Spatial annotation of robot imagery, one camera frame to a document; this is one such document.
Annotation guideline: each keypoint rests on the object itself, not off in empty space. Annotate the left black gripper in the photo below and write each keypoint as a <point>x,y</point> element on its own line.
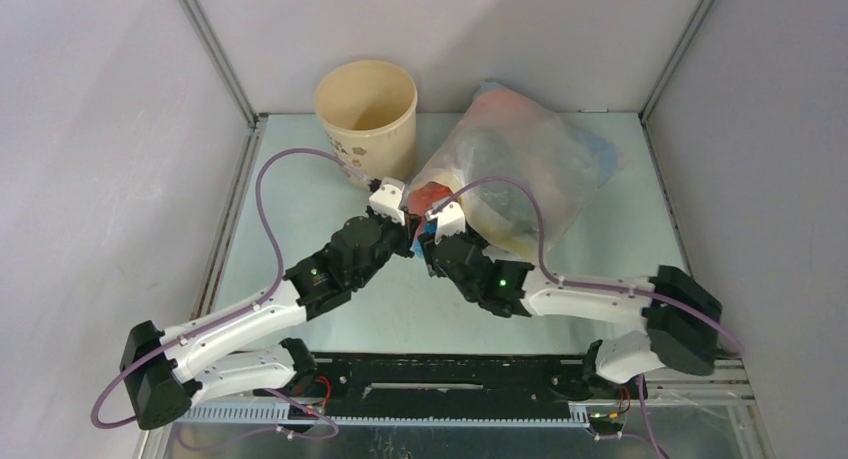
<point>405,233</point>

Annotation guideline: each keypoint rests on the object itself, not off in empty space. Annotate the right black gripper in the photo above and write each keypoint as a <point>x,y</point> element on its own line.
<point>436,247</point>

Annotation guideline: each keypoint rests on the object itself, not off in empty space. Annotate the large translucent storage bag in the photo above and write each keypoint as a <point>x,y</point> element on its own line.
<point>536,170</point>

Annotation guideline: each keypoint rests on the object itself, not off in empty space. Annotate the beige plastic trash bin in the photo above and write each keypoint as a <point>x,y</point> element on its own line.
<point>368,111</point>

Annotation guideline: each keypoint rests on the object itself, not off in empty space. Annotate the red plastic trash bag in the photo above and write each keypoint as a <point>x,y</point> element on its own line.
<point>421,200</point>

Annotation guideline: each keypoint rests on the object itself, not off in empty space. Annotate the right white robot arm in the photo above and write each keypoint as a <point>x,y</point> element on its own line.
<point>672,321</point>

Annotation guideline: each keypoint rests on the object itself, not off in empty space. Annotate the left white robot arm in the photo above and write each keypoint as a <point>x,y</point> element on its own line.
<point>168,371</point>

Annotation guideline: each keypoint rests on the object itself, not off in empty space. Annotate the blue plastic trash bag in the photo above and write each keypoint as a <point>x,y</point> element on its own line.
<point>425,241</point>

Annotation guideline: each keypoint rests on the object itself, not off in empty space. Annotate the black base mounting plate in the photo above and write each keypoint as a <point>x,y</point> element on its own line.
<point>455,387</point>

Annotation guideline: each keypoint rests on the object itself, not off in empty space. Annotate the left circuit board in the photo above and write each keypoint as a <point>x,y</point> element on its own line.
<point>308,412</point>

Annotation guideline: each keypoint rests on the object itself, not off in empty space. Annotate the circuit board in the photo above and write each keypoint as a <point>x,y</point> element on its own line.
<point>308,412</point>
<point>606,425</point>

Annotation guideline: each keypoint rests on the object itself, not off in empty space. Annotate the right circuit board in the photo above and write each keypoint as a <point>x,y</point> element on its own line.
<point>606,425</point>

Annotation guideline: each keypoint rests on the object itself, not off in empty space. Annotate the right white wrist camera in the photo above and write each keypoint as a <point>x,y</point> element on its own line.
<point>447,218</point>

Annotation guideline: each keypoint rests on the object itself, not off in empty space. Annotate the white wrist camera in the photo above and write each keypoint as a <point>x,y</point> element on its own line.
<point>386,199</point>
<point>447,218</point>

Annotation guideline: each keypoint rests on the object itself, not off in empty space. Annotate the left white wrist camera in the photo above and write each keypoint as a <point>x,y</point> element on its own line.
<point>386,199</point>

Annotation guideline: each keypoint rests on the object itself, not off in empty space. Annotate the aluminium frame rail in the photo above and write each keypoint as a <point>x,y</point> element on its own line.
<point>728,385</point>

